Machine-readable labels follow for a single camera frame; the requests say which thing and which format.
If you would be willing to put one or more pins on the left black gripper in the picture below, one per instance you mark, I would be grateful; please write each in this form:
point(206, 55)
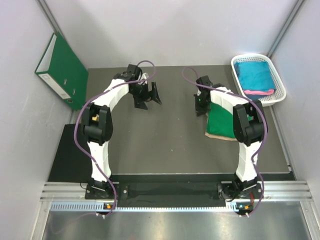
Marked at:
point(149, 96)

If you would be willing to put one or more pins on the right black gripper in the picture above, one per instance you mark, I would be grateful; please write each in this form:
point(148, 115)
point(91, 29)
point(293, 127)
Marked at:
point(199, 110)

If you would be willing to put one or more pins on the green t shirt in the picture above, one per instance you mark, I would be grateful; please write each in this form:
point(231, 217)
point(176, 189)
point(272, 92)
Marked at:
point(219, 123)

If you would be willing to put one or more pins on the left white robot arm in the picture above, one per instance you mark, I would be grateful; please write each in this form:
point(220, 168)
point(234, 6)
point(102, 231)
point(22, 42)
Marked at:
point(96, 124)

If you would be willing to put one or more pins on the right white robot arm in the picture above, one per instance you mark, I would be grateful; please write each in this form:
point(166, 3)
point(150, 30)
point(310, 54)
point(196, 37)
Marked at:
point(249, 127)

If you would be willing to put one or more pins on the beige folded t shirt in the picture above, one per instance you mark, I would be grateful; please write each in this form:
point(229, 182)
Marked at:
point(227, 122)

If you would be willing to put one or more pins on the blue folded t shirt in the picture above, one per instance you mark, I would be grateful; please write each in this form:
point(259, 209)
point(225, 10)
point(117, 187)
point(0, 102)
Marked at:
point(254, 75)

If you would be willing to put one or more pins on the white plastic basket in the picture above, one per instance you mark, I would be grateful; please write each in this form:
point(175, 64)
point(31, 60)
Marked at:
point(280, 92)

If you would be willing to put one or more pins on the pink folded t shirt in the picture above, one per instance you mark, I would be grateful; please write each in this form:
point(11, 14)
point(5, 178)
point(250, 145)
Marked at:
point(259, 92)

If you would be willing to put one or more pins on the green ring binder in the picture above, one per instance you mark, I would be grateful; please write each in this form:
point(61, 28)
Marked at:
point(61, 69)

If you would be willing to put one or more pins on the aluminium frame rail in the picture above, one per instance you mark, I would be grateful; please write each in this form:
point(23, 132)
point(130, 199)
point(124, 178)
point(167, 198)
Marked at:
point(273, 190)

